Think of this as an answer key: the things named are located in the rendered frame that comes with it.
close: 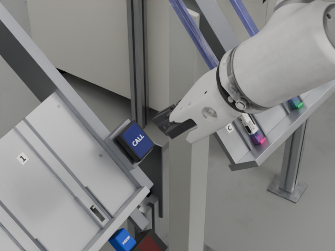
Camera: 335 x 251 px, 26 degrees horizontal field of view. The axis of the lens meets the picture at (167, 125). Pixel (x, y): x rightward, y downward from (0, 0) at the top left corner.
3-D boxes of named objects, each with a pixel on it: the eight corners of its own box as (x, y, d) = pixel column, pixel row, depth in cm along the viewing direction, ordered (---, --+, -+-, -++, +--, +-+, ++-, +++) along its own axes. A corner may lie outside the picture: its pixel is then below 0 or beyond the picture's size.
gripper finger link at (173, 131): (171, 146, 90) (171, 133, 95) (219, 106, 89) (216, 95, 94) (165, 139, 90) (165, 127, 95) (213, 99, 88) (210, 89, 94)
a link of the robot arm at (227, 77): (265, 124, 83) (248, 131, 85) (296, 79, 88) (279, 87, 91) (218, 70, 81) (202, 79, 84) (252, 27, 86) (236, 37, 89)
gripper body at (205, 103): (249, 129, 84) (192, 154, 93) (284, 77, 90) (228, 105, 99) (207, 81, 83) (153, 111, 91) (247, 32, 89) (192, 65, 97)
